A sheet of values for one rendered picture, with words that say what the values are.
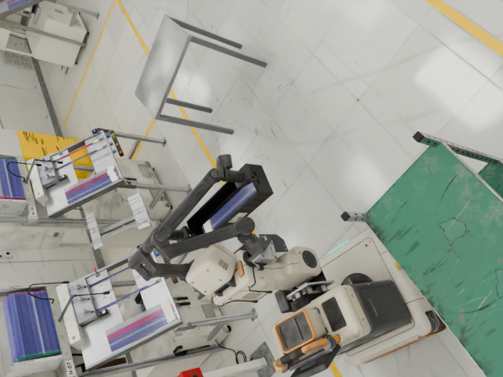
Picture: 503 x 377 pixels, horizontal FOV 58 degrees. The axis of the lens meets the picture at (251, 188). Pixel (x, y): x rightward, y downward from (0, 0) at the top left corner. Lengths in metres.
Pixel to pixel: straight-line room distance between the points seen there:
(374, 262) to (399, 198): 0.91
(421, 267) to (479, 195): 0.34
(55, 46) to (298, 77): 4.55
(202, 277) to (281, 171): 1.72
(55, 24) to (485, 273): 6.49
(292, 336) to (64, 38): 5.91
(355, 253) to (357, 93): 1.13
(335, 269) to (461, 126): 1.12
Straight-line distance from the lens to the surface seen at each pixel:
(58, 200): 4.38
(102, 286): 3.71
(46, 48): 7.43
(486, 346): 1.80
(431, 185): 1.84
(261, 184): 2.20
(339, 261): 2.88
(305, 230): 3.41
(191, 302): 3.98
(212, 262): 2.01
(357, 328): 2.22
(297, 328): 2.29
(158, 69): 3.74
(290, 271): 2.31
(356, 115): 3.23
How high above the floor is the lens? 2.60
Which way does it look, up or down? 43 degrees down
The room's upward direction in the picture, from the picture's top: 84 degrees counter-clockwise
